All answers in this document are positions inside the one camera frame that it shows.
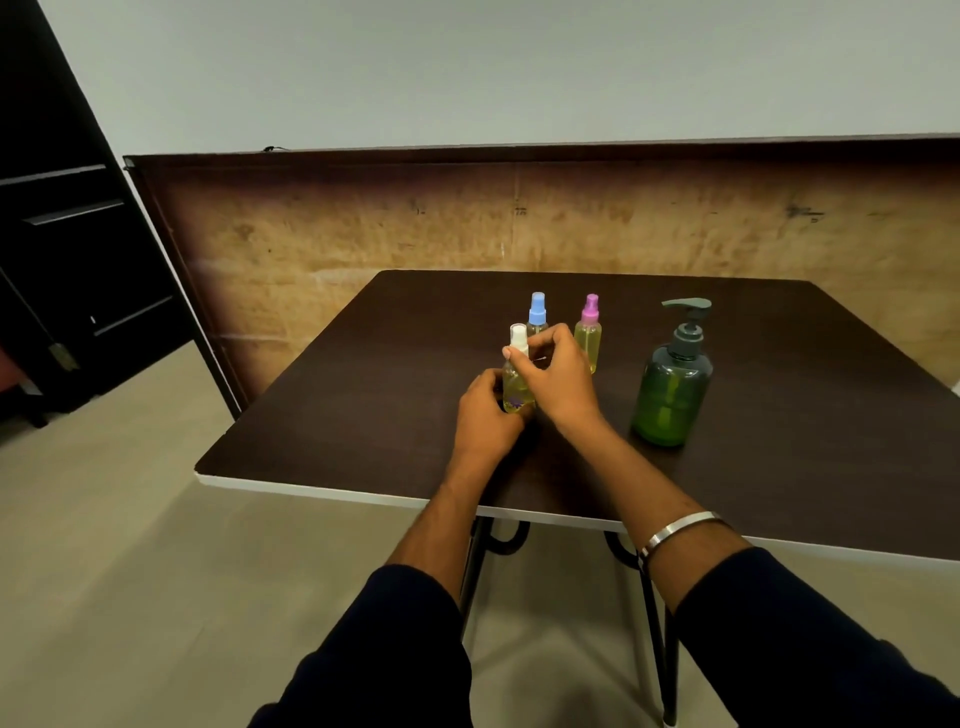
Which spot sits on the person's left hand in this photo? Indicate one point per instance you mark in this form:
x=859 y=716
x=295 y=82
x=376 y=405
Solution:
x=481 y=421

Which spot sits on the person's right hand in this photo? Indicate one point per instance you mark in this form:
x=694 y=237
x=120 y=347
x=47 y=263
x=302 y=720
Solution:
x=561 y=382

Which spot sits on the person's left fingers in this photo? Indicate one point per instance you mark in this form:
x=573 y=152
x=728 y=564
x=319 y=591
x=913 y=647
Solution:
x=489 y=384

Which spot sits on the person's right thumb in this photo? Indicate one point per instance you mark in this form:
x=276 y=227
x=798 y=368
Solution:
x=517 y=363

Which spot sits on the white-capped yellow spray bottle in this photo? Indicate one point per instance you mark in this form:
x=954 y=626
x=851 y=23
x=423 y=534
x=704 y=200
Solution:
x=516 y=379

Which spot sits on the person's right forearm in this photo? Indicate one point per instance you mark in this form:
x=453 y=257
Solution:
x=720 y=592

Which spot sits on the person's left forearm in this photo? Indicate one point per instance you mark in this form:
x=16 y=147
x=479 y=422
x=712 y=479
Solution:
x=390 y=607

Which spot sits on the blue-capped yellow spray bottle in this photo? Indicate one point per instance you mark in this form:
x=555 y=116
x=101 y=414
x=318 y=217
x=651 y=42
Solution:
x=537 y=309

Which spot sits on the pink-capped yellow spray bottle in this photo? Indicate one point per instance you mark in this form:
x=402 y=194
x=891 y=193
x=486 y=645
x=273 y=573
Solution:
x=589 y=334

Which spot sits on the dark brown table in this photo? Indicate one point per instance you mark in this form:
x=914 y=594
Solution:
x=600 y=405

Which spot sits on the brown wooden board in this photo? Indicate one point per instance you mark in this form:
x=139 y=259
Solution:
x=525 y=225

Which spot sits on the green pump dispenser bottle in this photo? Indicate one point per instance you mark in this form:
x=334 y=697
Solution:
x=672 y=382

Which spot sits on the silver bangle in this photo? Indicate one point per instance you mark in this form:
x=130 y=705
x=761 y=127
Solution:
x=675 y=531

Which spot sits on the black shelf cabinet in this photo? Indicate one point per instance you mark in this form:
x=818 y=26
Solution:
x=67 y=225

